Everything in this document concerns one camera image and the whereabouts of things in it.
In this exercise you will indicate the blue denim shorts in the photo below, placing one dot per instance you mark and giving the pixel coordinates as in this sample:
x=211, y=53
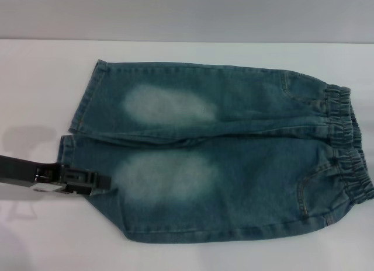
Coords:
x=239, y=177

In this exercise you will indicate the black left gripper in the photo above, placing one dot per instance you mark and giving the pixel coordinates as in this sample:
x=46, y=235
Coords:
x=20, y=171

